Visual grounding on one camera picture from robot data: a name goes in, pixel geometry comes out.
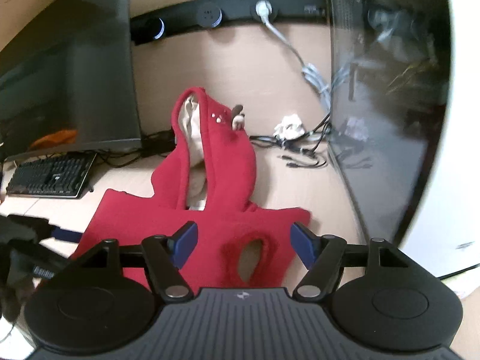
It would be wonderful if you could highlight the black computer case glass panel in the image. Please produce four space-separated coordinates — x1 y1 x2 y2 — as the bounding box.
328 0 451 245

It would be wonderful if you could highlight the large black monitor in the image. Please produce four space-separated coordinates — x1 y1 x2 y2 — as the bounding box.
1 0 141 159

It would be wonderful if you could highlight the orange object behind monitor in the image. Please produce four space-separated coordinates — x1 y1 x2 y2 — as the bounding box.
28 129 78 150

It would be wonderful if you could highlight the crumpled white paper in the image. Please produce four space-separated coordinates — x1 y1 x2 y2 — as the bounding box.
273 114 306 141

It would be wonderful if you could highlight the black desk socket strip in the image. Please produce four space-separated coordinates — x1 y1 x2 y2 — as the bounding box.
130 0 327 46

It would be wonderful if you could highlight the red hooded sweater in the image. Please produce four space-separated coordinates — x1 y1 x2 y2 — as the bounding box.
76 87 311 291

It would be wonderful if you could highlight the black cable bundle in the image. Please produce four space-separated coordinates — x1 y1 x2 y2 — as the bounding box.
248 111 339 170

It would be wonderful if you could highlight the white power plug cable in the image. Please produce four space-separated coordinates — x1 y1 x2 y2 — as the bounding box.
254 0 334 117

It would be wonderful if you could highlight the black keyboard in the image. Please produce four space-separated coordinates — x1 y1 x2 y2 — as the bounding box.
6 153 97 199

